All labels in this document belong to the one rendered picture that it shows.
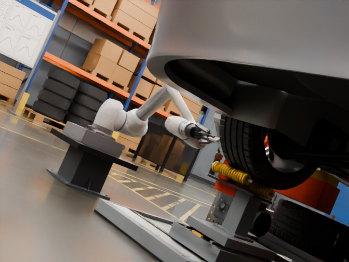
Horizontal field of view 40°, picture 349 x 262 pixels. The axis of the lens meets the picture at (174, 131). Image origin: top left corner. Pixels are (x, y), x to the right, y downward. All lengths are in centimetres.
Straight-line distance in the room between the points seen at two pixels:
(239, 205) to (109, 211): 71
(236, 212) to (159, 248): 45
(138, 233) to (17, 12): 640
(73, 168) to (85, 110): 663
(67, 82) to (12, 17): 193
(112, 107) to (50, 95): 629
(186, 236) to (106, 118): 131
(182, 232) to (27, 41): 645
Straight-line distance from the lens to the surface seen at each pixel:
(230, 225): 248
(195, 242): 234
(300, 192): 287
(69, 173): 338
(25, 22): 846
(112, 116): 340
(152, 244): 233
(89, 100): 996
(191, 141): 277
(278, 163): 265
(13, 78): 1201
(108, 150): 335
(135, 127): 346
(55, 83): 966
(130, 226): 249
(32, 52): 851
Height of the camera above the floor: 48
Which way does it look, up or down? 3 degrees up
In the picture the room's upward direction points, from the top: 24 degrees clockwise
